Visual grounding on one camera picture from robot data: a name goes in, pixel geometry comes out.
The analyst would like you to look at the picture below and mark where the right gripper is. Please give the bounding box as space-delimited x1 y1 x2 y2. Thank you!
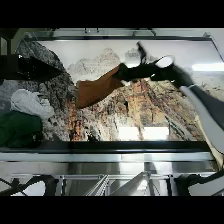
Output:
114 62 155 83

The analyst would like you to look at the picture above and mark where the brown shirt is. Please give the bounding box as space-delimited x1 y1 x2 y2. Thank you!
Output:
75 64 127 110

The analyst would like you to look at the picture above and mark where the dark green garment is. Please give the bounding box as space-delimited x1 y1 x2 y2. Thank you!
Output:
0 110 45 149

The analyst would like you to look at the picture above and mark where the grey garment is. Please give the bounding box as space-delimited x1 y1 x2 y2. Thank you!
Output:
9 88 55 121

